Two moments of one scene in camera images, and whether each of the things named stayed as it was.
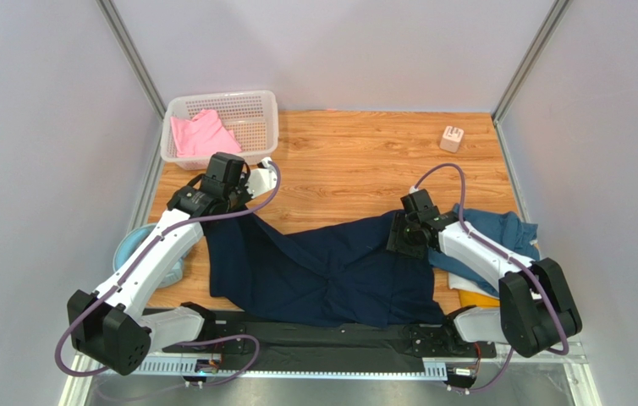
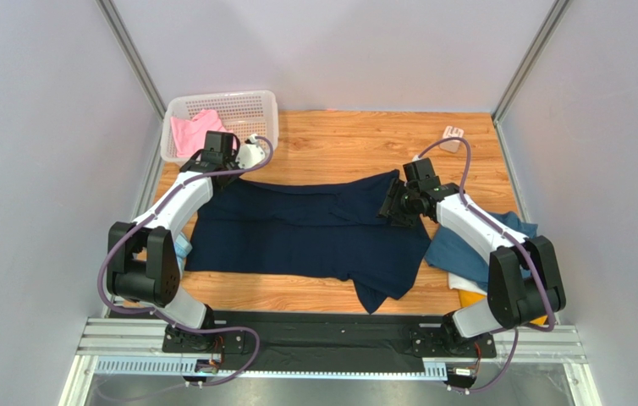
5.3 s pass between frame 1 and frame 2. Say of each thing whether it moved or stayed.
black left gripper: moved
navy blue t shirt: moved
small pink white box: stayed
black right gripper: moved
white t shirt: stayed
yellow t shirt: stayed
